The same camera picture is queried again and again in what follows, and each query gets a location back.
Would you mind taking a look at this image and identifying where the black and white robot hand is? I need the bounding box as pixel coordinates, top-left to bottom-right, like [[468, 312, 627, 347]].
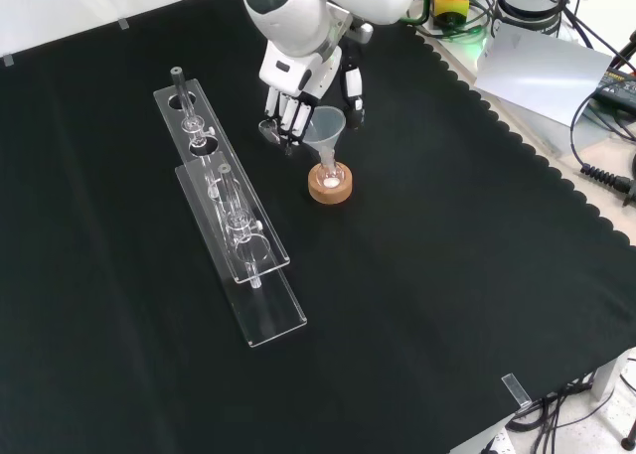
[[257, 25, 374, 150]]

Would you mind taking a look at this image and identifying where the translucent plastic funnel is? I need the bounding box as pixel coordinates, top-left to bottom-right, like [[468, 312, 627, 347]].
[[301, 105, 347, 166]]

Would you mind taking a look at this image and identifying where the clear round-bottom flask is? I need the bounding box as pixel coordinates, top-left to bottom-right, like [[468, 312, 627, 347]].
[[317, 145, 346, 189]]

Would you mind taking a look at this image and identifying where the clear acrylic funnel stand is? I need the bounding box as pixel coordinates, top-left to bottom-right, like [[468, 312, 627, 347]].
[[152, 66, 309, 351]]

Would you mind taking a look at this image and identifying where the yellow stop button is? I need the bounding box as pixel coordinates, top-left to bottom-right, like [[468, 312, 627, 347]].
[[428, 0, 471, 29]]

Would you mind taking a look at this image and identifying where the black cloth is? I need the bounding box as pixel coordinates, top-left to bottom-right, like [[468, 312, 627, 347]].
[[0, 0, 636, 454]]

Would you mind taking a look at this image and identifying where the pale board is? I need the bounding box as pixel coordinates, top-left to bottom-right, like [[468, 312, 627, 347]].
[[472, 24, 618, 128]]

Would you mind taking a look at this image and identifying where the black power adapter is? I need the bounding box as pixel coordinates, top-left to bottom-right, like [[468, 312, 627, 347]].
[[593, 69, 636, 110]]

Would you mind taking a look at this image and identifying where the clear plastic clip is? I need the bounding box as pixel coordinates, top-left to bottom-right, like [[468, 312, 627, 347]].
[[501, 373, 533, 409]]

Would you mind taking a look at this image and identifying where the cork ring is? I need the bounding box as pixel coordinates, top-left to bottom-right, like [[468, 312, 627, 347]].
[[307, 161, 355, 206]]

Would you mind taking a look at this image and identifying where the green cable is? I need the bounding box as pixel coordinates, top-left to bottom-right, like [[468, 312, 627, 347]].
[[405, 0, 432, 27]]

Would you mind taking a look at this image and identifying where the black cable with ribbed plug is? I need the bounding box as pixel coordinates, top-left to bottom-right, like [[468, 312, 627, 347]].
[[569, 88, 636, 208]]

